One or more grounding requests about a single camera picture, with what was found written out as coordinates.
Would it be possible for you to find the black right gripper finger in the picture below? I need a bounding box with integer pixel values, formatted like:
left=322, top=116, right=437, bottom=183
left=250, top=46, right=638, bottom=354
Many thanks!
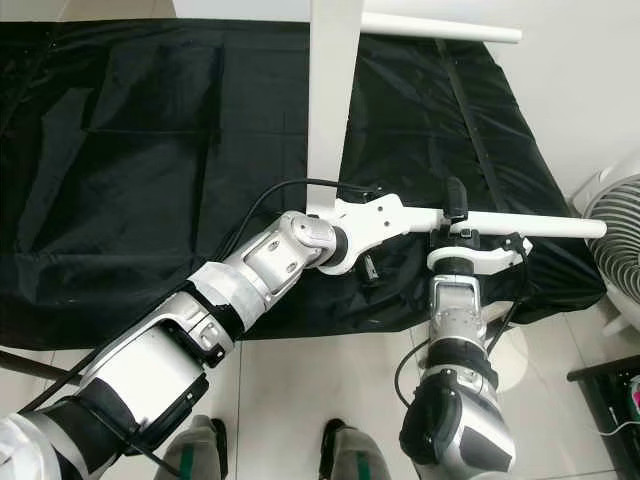
left=443, top=176, right=470, bottom=227

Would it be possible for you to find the white plastic table top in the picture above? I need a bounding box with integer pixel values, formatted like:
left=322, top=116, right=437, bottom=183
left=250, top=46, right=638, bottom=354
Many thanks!
left=305, top=0, right=365, bottom=221

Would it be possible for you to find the white round floor base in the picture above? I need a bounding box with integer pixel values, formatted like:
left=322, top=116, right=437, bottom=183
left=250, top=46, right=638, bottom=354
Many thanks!
left=488, top=323, right=531, bottom=393

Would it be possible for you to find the white floor fan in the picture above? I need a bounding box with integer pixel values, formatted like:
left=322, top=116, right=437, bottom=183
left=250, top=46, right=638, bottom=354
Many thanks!
left=573, top=150, right=640, bottom=337

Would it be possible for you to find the dark grey robot right foot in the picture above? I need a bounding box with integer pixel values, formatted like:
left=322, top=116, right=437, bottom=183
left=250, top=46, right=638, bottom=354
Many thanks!
left=318, top=418, right=393, bottom=480

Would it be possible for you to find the dark grey robot foot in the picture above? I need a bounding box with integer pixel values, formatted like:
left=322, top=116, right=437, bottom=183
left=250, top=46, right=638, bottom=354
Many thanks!
left=158, top=413, right=233, bottom=480
left=318, top=418, right=393, bottom=480

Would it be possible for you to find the black metal table leg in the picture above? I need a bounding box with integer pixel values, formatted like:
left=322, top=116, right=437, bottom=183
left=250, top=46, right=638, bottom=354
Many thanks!
left=0, top=348, right=88, bottom=388

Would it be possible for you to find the black tablecloth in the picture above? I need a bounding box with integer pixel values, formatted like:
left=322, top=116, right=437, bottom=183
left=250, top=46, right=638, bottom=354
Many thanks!
left=0, top=20, right=609, bottom=351

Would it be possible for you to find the dark grey robot left foot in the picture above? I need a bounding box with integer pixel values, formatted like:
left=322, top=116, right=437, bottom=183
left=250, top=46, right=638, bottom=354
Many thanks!
left=158, top=413, right=233, bottom=480

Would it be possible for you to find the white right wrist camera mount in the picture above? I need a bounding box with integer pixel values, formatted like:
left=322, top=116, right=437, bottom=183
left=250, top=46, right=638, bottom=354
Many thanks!
left=423, top=233, right=535, bottom=279

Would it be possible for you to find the thin white wire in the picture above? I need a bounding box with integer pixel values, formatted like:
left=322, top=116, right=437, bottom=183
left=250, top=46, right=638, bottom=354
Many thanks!
left=600, top=422, right=640, bottom=438

